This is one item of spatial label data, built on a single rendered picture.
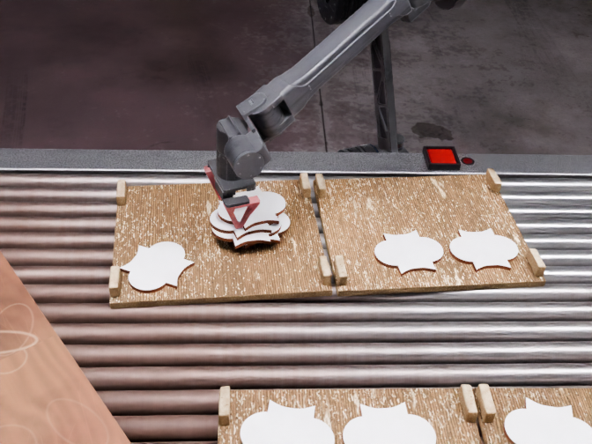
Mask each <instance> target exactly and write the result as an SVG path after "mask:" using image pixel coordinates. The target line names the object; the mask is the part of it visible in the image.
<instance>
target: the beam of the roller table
mask: <svg viewBox="0 0 592 444"><path fill-rule="evenodd" d="M269 153H270V156H271V161H270V162H269V163H267V164H266V165H265V166H264V168H263V170H262V172H261V173H259V174H258V175H277V176H300V174H303V173H307V175H308V176H315V174H322V175H323V176H373V177H419V176H448V175H476V174H486V171H487V168H492V169H494V171H495V172H496V174H497V175H498V176H499V178H565V179H592V155H551V154H474V153H457V155H458V158H459V160H460V162H461V159H462V158H465V157H467V158H471V159H473V160H474V161H475V162H474V164H473V165H465V164H463V163H462V162H461V168H460V170H428V169H427V165H426V161H425V158H424V155H423V153H397V152H269ZM216 158H217V151H167V150H89V149H12V148H0V174H181V175H207V174H206V172H205V171H204V167H205V166H208V160H211V159H216Z"/></svg>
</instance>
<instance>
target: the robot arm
mask: <svg viewBox="0 0 592 444"><path fill-rule="evenodd" d="M430 4H431V0H368V1H367V2H366V3H365V4H363V5H362V6H361V7H360V8H359V9H358V10H357V11H355V12H354V13H353V14H352V15H351V16H350V17H349V18H348V19H347V20H346V21H345V22H344V23H343V24H342V25H340V26H339V27H338V28H337V29H336V30H335V31H333V32H332V33H331V34H330V35H329V36H328V37H327V38H325V39H324V40H323V41H322V42H321V43H320V44H319V45H317V46H316V47H315V48H314V49H313V50H312V51H310V52H309V53H308V54H307V55H306V56H305V57H304V58H302V59H301V60H300V61H299V62H298V63H297V64H295V65H294V66H293V67H292V68H291V69H289V70H288V71H286V72H285V73H283V74H282V75H280V76H277V77H275V78H274V79H273V80H272V81H270V82H269V83H268V84H267V85H262V86H261V87H260V88H259V89H258V90H257V91H256V92H254V93H253V94H252V95H251V96H250V97H249V98H247V99H246V100H244V101H242V102H241V103H240V104H239V105H237V106H236V107H237V108H238V110H239V112H240V114H241V115H242V117H243V118H244V120H245V121H244V120H242V119H240V118H239V117H238V118H235V117H231V116H230V115H229V116H228V117H227V118H224V119H221V120H220V121H218V123H217V158H216V159H211V160H208V166H204V167H203V170H204V171H205V172H206V174H207V176H208V178H209V180H210V182H211V185H212V187H213V188H214V190H215V192H216V194H217V195H218V198H219V200H221V199H222V201H223V205H224V206H225V208H226V211H227V213H228V215H229V217H230V219H231V220H232V222H233V225H234V227H235V228H236V229H238V228H242V227H243V226H244V225H245V223H246V222H247V220H248V218H249V216H250V215H251V214H252V213H253V211H254V210H255V209H256V208H257V206H258V205H259V204H260V199H259V197H258V196H251V197H248V196H237V197H233V195H236V191H237V190H242V189H245V190H246V191H252V190H255V188H256V182H255V180H254V179H253V178H254V177H256V176H257V175H258V174H259V173H261V172H262V170H263V168H264V166H265V165H266V164H267V163H269V162H270V161H271V156H270V153H269V151H268V149H267V147H266V143H265V142H267V141H268V140H270V141H272V140H273V139H275V138H276V137H278V136H280V135H281V134H282V133H283V131H284V130H285V129H286V128H287V127H288V126H290V125H291V124H292V123H293V122H294V121H295V120H296V119H295V118H294V116H295V115H296V114H297V113H298V112H299V111H300V110H302V109H303V108H304V106H305V105H306V104H307V102H308V101H309V100H310V98H311V97H312V96H313V95H314V94H315V93H316V92H317V91H318V90H319V89H320V88H321V87H322V86H323V85H324V84H326V83H327V82H328V81H329V80H330V79H331V78H332V77H334V76H335V75H336V74H337V73H338V72H339V71H340V70H341V69H342V68H343V67H344V66H345V65H346V64H347V63H348V62H349V61H351V60H352V59H353V58H354V57H355V56H356V55H357V54H359V53H360V52H361V51H362V50H363V49H364V48H365V47H366V46H368V45H369V44H370V43H371V42H372V41H373V40H374V39H375V38H377V37H378V36H379V35H380V34H381V33H382V32H383V31H384V30H386V29H387V28H388V27H389V26H390V25H392V24H393V23H394V22H396V21H397V20H398V19H400V20H402V21H403V22H406V23H411V22H412V21H413V20H414V19H416V18H417V17H418V16H419V15H420V14H421V13H422V12H423V11H425V10H426V9H427V8H428V7H429V6H430ZM248 116H249V118H250V120H251V121H252V123H253V124H254V125H255V127H256V128H257V130H255V127H254V126H253V124H252V123H251V121H250V120H249V119H248ZM248 126H249V128H250V129H251V130H252V131H250V132H249V133H248ZM214 177H215V178H216V179H214ZM242 207H247V209H246V211H245V213H244V215H243V217H242V219H241V221H240V222H238V220H237V218H236V217H235V215H234V211H235V209H238V208H242Z"/></svg>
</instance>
